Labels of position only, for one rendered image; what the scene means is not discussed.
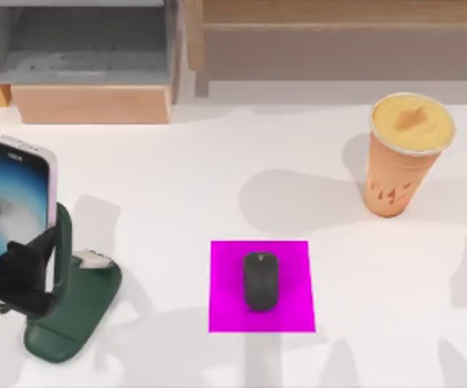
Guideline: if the grey pierced drawer inside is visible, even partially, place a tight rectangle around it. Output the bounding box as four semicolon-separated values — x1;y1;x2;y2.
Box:
0;0;187;86

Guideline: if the white smartphone with blue screen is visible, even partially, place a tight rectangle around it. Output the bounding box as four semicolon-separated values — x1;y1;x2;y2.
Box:
0;135;60;271

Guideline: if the orange drink cup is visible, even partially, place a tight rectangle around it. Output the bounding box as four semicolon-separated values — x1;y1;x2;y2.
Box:
361;92;457;218

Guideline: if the dark green phone stand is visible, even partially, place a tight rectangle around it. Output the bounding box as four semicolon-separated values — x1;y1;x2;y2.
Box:
23;200;124;365

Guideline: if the small white grey block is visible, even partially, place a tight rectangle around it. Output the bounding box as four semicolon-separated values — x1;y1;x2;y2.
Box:
73;249;112;270

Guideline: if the pale wooden drawer front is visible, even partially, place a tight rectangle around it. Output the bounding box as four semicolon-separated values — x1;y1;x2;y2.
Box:
10;82;175;125

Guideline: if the magenta square mat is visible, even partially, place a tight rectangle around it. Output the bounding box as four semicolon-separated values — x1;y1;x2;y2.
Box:
208;239;318;335

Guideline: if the black computer mouse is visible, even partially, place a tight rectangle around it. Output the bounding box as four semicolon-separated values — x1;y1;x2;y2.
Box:
242;251;281;314

